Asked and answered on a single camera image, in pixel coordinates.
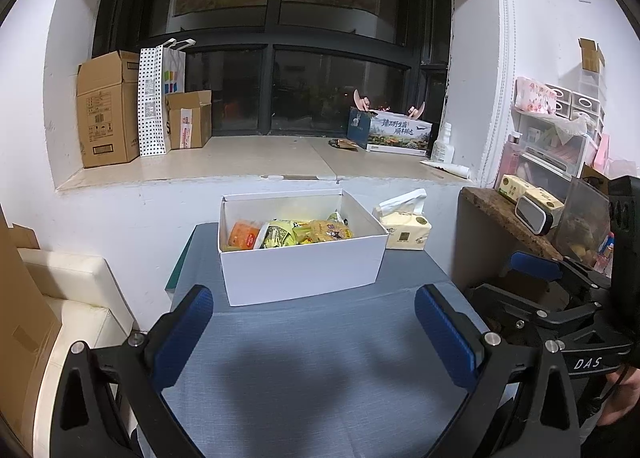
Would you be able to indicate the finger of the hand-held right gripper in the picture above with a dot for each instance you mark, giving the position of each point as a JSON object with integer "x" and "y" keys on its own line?
{"x": 536, "y": 267}
{"x": 525, "y": 303}

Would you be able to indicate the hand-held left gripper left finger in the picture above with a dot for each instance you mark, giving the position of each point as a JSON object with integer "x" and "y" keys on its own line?
{"x": 182, "y": 333}

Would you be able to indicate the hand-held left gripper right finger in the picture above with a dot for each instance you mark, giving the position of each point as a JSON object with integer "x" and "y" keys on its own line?
{"x": 445, "y": 338}

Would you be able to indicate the orange rice cracker packet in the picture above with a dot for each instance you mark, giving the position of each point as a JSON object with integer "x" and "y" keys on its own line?
{"x": 244, "y": 234}

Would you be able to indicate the white cardboard box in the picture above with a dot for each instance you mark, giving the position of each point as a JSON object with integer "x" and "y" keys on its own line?
{"x": 300, "y": 268}

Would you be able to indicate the green chip bag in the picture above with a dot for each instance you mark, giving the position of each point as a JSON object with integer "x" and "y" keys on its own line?
{"x": 282, "y": 234}

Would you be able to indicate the yellow snack bag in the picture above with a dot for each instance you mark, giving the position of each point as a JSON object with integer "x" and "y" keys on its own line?
{"x": 327, "y": 230}

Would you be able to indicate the person's right forearm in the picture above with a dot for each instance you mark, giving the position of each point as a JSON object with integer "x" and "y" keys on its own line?
{"x": 622, "y": 398}

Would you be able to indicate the white framed desk clock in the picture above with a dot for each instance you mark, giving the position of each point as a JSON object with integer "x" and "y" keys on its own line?
{"x": 532, "y": 215}

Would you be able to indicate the clear plastic container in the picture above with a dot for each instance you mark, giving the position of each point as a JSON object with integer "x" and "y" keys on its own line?
{"x": 582, "y": 223}

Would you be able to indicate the wooden side table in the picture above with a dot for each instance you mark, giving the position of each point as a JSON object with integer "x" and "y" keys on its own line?
{"x": 492, "y": 228}

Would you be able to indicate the cream green small box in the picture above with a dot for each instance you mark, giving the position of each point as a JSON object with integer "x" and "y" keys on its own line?
{"x": 515, "y": 188}
{"x": 545, "y": 198}

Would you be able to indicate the white leather sofa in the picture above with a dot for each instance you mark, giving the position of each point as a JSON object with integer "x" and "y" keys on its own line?
{"x": 75, "y": 318}

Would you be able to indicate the pink bottle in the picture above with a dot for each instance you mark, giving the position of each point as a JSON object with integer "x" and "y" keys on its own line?
{"x": 513, "y": 158}

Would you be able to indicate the cream tissue pack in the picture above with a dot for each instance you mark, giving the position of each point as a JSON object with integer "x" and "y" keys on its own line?
{"x": 405, "y": 230}

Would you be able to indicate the clear plastic drawer organizer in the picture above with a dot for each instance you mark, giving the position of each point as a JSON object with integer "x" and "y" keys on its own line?
{"x": 560, "y": 148}

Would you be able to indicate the blue-grey table cloth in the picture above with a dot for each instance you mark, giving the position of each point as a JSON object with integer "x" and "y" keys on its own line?
{"x": 310, "y": 363}

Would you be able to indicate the white squeeze tube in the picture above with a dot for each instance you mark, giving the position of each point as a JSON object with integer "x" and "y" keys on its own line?
{"x": 447, "y": 168}

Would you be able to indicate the white plastic bottle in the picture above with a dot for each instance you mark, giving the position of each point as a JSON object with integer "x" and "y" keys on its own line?
{"x": 442, "y": 145}

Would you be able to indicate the flat brown cardboard sheet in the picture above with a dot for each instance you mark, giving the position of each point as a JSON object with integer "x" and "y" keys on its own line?
{"x": 22, "y": 328}

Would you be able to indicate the pink floral packet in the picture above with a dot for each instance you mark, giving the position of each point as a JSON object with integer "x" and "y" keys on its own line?
{"x": 537, "y": 95}

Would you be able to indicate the printed landscape gift box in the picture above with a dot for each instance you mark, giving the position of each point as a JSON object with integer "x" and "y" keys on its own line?
{"x": 400, "y": 135}

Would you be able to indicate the pink horn ornament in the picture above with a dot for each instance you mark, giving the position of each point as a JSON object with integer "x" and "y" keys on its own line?
{"x": 416, "y": 111}
{"x": 360, "y": 99}

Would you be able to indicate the small open cardboard box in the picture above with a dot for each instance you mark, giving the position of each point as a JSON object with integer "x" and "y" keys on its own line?
{"x": 591, "y": 55}

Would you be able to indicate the small brown cardboard box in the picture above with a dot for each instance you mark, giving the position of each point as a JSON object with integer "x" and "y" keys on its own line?
{"x": 192, "y": 118}

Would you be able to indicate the dark blue small box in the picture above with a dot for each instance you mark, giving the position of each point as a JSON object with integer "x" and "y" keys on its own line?
{"x": 358, "y": 128}

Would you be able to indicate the white dotted paper bag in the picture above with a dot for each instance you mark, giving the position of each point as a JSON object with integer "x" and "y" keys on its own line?
{"x": 152, "y": 103}

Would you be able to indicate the large brown cardboard box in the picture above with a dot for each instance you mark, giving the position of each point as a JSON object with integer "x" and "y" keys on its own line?
{"x": 107, "y": 113}

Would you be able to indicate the dark framed window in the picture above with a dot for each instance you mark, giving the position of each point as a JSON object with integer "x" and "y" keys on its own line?
{"x": 320, "y": 38}

